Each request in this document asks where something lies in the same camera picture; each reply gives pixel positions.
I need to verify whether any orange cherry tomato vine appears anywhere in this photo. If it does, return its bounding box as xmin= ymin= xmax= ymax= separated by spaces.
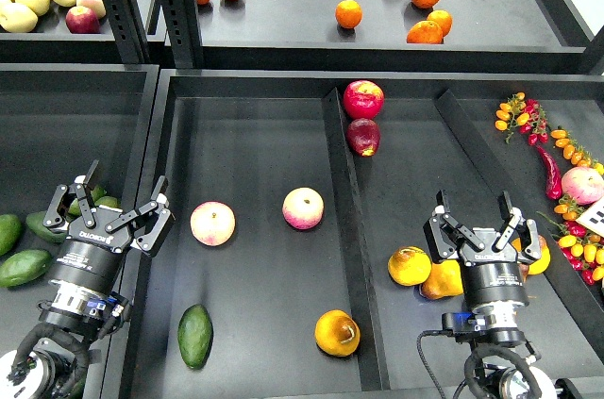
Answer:
xmin=550 ymin=128 xmax=603 ymax=175

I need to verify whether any black centre tray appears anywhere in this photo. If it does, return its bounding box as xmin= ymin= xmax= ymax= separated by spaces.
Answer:
xmin=120 ymin=70 xmax=603 ymax=398

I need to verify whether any yellow orange pear lying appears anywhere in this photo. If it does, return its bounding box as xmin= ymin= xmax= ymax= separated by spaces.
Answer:
xmin=419 ymin=259 xmax=463 ymax=300

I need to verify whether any orange front right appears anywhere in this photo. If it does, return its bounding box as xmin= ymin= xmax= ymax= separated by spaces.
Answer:
xmin=406 ymin=20 xmax=444 ymax=44

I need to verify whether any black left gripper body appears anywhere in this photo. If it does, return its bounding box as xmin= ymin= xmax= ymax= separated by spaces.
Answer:
xmin=43 ymin=183 xmax=172 ymax=296

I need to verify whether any white marker tag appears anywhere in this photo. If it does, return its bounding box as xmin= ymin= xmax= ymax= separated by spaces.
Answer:
xmin=577 ymin=198 xmax=604 ymax=237

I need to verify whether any red chili pepper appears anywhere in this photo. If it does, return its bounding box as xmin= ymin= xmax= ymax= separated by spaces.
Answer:
xmin=536 ymin=145 xmax=562 ymax=200

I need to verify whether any bright red apple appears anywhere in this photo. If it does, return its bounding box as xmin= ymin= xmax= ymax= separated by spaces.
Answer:
xmin=343 ymin=80 xmax=385 ymax=120

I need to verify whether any black tray divider centre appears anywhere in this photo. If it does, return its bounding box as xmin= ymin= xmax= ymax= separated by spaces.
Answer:
xmin=322 ymin=89 xmax=390 ymax=391

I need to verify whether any orange right small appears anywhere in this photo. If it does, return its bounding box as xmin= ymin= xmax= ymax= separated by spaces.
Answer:
xmin=427 ymin=9 xmax=453 ymax=37

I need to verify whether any pink apple left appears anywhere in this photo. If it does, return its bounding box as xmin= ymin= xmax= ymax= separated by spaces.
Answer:
xmin=190 ymin=201 xmax=236 ymax=246

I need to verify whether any dark red apple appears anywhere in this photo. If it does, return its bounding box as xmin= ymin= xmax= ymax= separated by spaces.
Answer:
xmin=345 ymin=118 xmax=381 ymax=158

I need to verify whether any yellow pear by divider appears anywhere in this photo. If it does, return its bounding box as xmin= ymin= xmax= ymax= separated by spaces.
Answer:
xmin=517 ymin=235 xmax=551 ymax=281

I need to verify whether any cherry tomato bunch upper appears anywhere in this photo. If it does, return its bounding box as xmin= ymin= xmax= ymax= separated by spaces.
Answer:
xmin=495 ymin=91 xmax=549 ymax=146

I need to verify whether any black perforated post left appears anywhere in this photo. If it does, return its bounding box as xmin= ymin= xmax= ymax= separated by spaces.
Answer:
xmin=103 ymin=0 xmax=150 ymax=64

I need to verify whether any pink apple centre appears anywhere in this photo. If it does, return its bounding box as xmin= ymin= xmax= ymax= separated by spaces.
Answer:
xmin=282 ymin=187 xmax=324 ymax=230

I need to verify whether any pink apple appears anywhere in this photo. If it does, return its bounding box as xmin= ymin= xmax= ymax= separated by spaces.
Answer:
xmin=190 ymin=201 xmax=236 ymax=246
xmin=282 ymin=187 xmax=324 ymax=230

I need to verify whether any black perforated post right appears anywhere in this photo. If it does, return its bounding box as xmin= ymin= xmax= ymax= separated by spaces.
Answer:
xmin=159 ymin=0 xmax=204 ymax=69

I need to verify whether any cherry tomato bunch lower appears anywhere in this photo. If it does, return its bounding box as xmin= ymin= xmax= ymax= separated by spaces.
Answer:
xmin=539 ymin=194 xmax=603 ymax=286

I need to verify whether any pink apple right tray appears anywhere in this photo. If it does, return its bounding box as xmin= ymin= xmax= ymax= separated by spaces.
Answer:
xmin=562 ymin=166 xmax=603 ymax=206

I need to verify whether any black perforated post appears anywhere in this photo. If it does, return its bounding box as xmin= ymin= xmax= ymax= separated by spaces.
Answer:
xmin=159 ymin=0 xmax=204 ymax=69
xmin=103 ymin=0 xmax=150 ymax=64

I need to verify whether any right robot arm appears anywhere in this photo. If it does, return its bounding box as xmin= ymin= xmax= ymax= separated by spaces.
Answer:
xmin=423 ymin=191 xmax=603 ymax=398

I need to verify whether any dark green avocado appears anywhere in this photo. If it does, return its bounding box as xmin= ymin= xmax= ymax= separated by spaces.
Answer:
xmin=25 ymin=210 xmax=66 ymax=243

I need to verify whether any cherry tomato bunch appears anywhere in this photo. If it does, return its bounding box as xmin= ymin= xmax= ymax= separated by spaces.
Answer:
xmin=495 ymin=91 xmax=549 ymax=146
xmin=539 ymin=194 xmax=603 ymax=286

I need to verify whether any black tray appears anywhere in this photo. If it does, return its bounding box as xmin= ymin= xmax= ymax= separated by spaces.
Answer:
xmin=1 ymin=63 xmax=159 ymax=398
xmin=120 ymin=70 xmax=603 ymax=398

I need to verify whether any pink peach on shelf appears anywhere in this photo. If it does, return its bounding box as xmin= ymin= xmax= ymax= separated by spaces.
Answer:
xmin=76 ymin=0 xmax=106 ymax=19

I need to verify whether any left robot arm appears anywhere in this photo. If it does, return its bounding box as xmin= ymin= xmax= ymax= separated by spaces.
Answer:
xmin=1 ymin=162 xmax=175 ymax=398

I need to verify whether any red apple on shelf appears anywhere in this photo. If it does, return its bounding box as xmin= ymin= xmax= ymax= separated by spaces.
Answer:
xmin=65 ymin=6 xmax=100 ymax=34

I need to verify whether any black left tray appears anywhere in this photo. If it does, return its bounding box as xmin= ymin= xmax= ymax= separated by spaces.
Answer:
xmin=1 ymin=63 xmax=159 ymax=398

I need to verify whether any pale yellow apple front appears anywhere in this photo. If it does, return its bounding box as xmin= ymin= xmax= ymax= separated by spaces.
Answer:
xmin=1 ymin=3 xmax=38 ymax=33

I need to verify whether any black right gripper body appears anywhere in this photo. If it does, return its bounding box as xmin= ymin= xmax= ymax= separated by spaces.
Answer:
xmin=423 ymin=208 xmax=539 ymax=309

